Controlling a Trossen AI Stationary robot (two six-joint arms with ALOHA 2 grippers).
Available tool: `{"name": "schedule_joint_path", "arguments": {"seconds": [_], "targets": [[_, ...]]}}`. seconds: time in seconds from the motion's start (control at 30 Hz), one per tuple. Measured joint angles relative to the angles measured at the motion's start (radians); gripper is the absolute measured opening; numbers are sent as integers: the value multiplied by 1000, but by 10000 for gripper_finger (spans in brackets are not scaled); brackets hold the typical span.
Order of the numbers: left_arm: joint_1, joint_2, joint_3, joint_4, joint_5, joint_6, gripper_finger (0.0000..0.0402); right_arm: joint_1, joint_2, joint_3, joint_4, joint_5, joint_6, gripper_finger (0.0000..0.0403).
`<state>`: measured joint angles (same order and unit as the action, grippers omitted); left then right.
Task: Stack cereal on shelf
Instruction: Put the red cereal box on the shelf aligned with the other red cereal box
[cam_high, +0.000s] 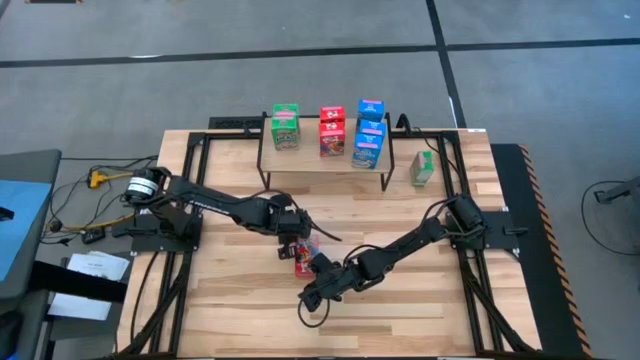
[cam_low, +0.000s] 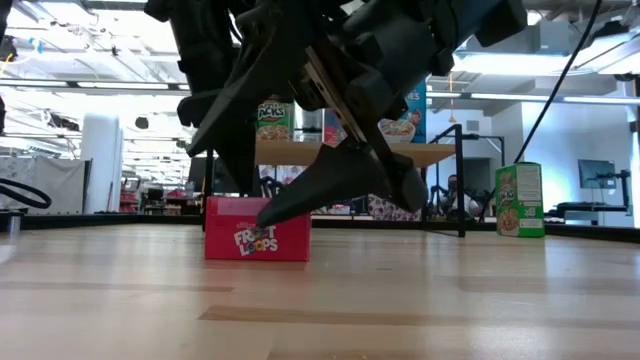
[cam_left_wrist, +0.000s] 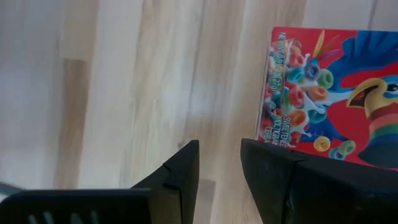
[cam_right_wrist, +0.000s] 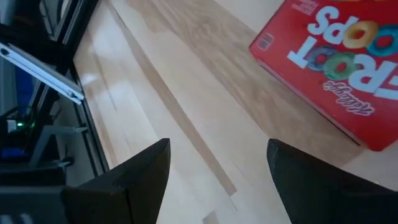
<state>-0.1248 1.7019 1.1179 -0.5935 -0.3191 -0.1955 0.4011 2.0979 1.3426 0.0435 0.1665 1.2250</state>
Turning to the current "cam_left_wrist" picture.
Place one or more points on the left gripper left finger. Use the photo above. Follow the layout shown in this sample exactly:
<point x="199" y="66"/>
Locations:
<point x="177" y="186"/>

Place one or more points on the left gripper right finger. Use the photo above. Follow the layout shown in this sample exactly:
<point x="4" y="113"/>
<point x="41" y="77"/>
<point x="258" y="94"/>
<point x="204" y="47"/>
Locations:
<point x="311" y="193"/>

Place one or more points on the red Froot Loops cereal box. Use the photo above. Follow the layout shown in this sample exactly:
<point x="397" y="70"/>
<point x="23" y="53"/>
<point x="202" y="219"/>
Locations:
<point x="335" y="124"/>

